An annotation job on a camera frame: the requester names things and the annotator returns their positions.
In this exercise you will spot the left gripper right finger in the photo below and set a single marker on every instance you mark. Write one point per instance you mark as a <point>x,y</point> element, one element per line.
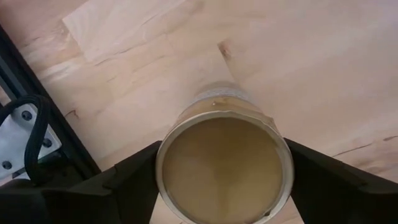
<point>326,199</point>

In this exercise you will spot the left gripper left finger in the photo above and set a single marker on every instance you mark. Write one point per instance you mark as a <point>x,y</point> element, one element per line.
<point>133,186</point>

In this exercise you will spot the furikake glass jar tan lid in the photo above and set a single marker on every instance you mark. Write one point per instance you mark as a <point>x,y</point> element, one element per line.
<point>224,168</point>

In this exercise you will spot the silver mounting plate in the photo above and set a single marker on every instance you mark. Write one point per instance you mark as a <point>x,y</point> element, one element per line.
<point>15,137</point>

